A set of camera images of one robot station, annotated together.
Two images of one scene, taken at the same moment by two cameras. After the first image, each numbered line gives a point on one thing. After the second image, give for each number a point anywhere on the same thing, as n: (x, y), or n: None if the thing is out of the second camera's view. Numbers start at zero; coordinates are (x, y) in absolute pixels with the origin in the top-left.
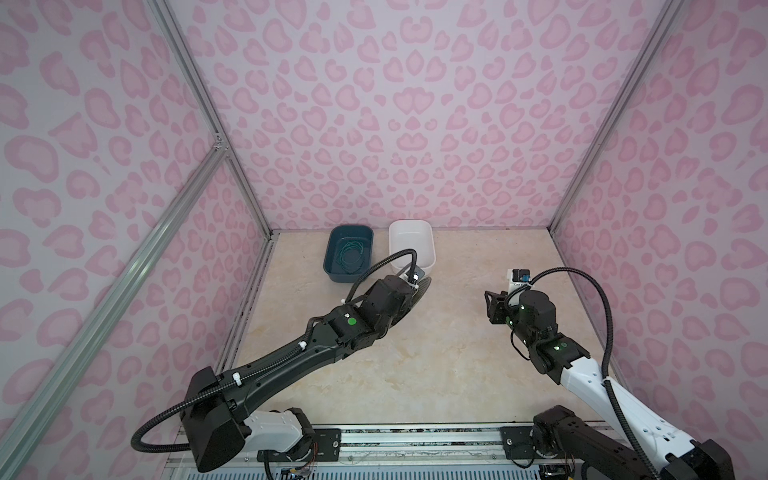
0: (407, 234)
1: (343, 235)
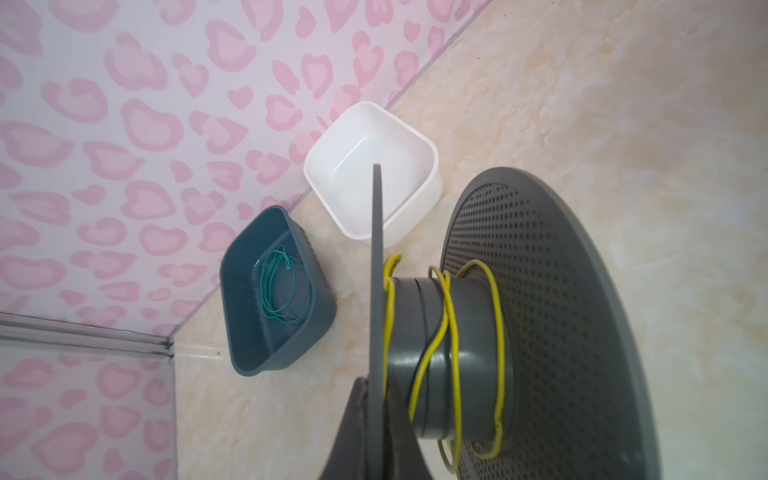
0: (338, 167)
1: (278, 298)
